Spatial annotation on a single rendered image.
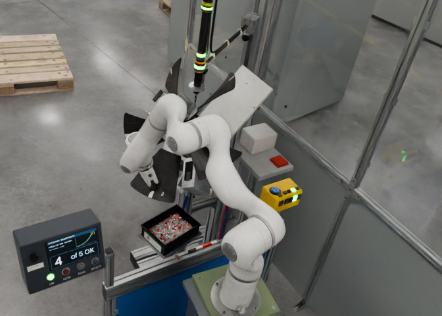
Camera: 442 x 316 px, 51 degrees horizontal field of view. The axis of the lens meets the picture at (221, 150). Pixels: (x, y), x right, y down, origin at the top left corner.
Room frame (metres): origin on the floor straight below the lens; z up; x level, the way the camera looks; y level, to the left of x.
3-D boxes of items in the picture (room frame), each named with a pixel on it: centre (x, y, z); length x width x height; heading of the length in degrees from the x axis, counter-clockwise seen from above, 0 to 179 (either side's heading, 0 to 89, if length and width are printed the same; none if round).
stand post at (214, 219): (2.05, -0.03, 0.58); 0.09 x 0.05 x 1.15; 38
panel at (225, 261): (1.39, 0.00, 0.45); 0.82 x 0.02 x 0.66; 128
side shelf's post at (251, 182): (2.16, -0.21, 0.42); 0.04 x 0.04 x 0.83; 38
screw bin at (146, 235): (1.48, 0.16, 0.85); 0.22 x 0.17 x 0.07; 142
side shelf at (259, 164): (2.16, -0.21, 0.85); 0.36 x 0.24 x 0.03; 38
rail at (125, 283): (1.39, 0.00, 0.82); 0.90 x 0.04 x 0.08; 128
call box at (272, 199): (1.63, -0.31, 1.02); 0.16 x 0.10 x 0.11; 128
